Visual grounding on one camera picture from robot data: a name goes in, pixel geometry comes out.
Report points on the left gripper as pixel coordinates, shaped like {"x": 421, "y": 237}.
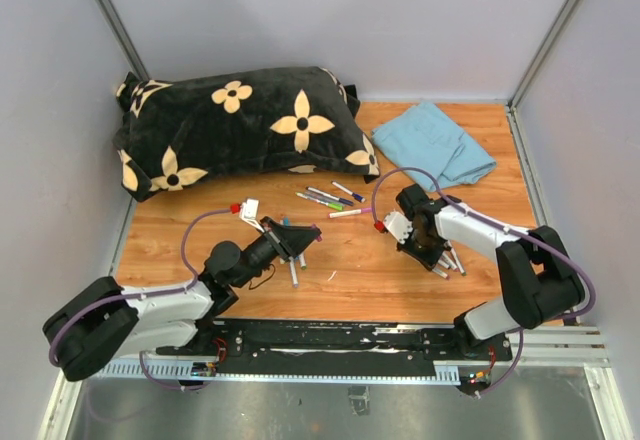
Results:
{"x": 288, "y": 241}

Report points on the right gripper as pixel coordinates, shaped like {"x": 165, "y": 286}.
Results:
{"x": 429, "y": 260}

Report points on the purple pen cap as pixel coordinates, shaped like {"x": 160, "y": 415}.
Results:
{"x": 319, "y": 234}

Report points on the pink cap marker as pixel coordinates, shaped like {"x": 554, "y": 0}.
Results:
{"x": 452, "y": 264}

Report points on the purple cap marker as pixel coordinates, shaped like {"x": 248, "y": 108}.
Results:
{"x": 441, "y": 273}

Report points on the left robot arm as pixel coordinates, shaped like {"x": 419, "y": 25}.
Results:
{"x": 106, "y": 321}

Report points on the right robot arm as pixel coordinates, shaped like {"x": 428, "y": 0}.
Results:
{"x": 537, "y": 282}

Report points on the navy cap marker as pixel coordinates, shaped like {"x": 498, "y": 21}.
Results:
{"x": 329, "y": 196}

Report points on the light blue folded cloth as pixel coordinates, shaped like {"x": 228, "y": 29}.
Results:
{"x": 425, "y": 137}

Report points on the black floral pillow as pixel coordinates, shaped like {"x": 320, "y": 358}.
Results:
{"x": 177, "y": 134}

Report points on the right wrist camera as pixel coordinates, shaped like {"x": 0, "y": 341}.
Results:
{"x": 398, "y": 226}

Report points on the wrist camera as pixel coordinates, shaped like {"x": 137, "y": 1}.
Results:
{"x": 248, "y": 212}
{"x": 398, "y": 226}

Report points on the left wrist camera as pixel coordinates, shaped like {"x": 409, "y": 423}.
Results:
{"x": 248, "y": 212}

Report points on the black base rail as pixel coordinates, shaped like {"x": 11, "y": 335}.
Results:
{"x": 327, "y": 348}

